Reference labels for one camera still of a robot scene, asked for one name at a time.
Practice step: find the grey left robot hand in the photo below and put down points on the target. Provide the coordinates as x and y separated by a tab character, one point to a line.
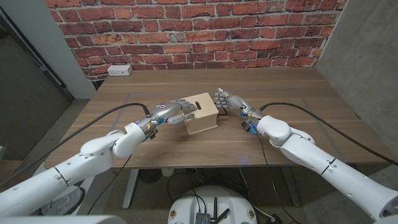
164	109

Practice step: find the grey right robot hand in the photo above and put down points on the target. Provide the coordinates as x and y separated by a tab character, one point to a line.
237	101

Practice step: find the wooden drawer with red front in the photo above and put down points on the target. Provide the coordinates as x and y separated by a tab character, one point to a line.
226	112

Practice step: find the wooden box with slotted lid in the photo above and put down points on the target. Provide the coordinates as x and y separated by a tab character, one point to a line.
202	123

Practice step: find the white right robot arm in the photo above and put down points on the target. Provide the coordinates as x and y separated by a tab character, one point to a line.
311	152

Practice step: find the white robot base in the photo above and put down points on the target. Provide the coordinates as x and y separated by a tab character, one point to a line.
186	205

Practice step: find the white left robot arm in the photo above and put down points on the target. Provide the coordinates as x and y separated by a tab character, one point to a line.
87	161

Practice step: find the black electronics box with antennas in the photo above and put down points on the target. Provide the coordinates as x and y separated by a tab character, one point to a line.
202	218

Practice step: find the white power outlet strip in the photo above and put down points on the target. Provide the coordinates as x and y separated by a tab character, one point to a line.
119	70

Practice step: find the white round table foot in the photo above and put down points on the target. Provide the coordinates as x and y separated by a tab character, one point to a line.
168	172

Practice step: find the black round floor fan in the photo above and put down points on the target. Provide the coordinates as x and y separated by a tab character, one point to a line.
150	176

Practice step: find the red brick printed backdrop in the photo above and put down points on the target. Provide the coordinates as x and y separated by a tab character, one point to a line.
186	31

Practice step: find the white table leg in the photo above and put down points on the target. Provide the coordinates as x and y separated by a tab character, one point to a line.
130	189

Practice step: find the grey table leg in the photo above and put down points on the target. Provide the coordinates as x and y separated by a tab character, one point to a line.
292	189

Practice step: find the grey sneaker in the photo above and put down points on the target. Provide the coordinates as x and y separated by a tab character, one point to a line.
62	203

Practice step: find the white robot chest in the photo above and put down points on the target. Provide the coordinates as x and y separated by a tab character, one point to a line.
62	220

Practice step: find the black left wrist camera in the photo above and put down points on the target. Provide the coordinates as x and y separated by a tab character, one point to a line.
152	134

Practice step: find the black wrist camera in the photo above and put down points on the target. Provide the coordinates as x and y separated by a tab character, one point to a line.
152	134
248	127

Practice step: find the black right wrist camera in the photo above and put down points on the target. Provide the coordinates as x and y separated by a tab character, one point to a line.
248	127

